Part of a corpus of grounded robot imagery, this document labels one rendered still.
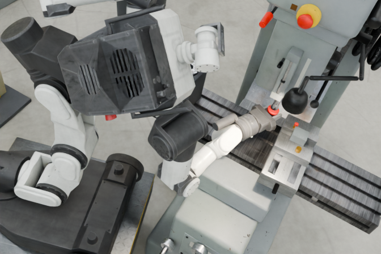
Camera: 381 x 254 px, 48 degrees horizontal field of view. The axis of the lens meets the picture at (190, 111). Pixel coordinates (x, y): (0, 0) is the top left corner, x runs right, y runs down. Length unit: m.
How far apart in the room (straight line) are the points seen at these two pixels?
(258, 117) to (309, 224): 1.34
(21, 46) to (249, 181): 1.04
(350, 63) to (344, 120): 1.61
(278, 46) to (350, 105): 2.29
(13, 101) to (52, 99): 1.82
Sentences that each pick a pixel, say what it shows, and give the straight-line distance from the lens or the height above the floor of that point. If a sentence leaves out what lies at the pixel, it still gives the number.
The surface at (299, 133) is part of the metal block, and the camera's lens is 1.75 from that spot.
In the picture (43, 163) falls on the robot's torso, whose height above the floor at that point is 0.67.
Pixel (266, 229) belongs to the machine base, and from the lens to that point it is 2.53.
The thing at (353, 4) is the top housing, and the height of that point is 1.83.
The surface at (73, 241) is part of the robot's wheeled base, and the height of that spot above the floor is 0.57.
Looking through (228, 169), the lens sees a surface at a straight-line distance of 1.83.
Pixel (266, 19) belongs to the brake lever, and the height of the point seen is 1.71.
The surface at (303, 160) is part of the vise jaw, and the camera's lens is 1.73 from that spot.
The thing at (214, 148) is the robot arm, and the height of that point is 1.16.
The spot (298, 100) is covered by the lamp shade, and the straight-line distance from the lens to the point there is 1.28.
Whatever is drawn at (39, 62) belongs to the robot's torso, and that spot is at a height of 1.49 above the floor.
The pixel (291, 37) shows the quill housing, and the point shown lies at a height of 1.57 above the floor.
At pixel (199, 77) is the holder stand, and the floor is 1.15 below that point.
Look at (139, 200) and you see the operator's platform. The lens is 2.25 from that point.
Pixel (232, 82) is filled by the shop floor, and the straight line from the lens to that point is 3.42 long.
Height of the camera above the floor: 2.39
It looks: 50 degrees down
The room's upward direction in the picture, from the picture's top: 13 degrees clockwise
